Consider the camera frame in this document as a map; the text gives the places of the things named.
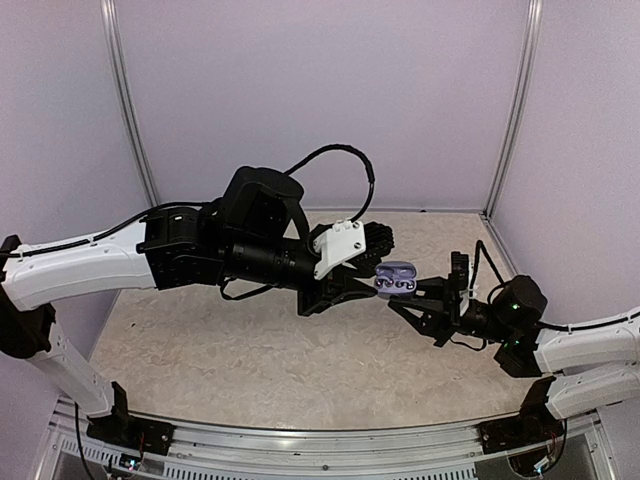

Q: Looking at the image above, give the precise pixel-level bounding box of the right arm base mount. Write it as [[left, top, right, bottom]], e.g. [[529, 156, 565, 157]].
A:
[[477, 377, 567, 454]]

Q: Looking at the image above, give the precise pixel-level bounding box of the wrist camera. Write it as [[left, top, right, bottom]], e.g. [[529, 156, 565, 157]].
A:
[[450, 251, 477, 316], [308, 220, 394, 280]]

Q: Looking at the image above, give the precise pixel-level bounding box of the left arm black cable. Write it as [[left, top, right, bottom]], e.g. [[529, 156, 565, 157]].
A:
[[0, 143, 376, 301]]

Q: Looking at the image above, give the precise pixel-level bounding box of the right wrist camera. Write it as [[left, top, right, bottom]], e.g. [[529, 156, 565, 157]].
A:
[[450, 251, 477, 316]]

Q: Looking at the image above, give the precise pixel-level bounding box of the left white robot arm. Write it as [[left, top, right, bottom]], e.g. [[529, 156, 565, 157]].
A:
[[1, 166, 393, 445]]

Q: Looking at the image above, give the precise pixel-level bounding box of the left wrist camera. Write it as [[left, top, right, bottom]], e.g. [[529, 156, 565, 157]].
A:
[[308, 220, 394, 280]]

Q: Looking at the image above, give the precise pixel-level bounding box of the aluminium frame post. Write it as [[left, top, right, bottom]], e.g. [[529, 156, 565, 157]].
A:
[[483, 0, 544, 223], [99, 0, 160, 207]]

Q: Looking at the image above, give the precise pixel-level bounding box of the front aluminium rail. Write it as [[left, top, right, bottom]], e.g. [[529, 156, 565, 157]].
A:
[[37, 394, 614, 480]]

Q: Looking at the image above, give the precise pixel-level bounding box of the grey oval earbud case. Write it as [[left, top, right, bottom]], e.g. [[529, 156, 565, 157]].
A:
[[374, 261, 417, 299]]

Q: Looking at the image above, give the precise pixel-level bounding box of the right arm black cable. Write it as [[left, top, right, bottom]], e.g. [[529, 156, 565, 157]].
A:
[[449, 239, 640, 351]]

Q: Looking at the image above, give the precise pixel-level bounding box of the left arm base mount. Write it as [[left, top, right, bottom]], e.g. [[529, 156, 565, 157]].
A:
[[87, 381, 175, 456]]

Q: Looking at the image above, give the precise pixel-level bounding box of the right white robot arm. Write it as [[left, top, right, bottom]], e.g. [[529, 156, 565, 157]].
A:
[[388, 275, 639, 444]]

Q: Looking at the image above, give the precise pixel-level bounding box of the left aluminium frame post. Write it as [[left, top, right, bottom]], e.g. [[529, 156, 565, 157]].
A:
[[99, 0, 160, 207]]

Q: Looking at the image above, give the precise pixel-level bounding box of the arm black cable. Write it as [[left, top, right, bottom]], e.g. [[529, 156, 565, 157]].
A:
[[449, 239, 640, 351], [0, 143, 376, 301]]

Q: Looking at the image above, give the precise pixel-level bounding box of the right aluminium frame post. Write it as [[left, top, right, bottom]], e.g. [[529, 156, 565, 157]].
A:
[[483, 0, 544, 223]]

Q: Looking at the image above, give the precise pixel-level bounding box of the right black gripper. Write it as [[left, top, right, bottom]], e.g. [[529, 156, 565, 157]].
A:
[[389, 277, 513, 349]]

